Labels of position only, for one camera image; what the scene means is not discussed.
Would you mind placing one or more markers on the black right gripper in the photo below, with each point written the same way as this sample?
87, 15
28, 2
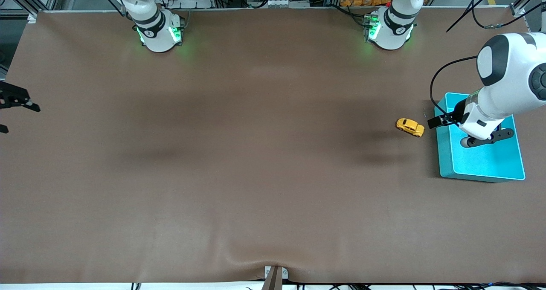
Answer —
12, 97

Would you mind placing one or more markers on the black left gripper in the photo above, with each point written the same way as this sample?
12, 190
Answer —
459, 109

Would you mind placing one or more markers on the yellow beetle toy car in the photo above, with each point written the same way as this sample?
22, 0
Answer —
410, 127

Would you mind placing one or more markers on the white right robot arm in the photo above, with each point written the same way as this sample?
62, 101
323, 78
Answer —
158, 30

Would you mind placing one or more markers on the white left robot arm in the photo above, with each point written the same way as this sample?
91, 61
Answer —
507, 72

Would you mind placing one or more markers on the teal plastic storage bin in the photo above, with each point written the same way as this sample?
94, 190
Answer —
482, 166

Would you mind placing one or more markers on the brown table mat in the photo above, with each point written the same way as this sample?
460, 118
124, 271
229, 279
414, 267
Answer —
273, 175

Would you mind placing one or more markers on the white terminal block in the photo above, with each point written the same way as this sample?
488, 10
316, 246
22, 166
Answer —
290, 2

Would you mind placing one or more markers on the small white corner bracket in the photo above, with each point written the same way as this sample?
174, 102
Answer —
32, 18

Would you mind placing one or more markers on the metal table edge bracket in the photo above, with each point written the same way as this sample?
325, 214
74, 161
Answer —
275, 277

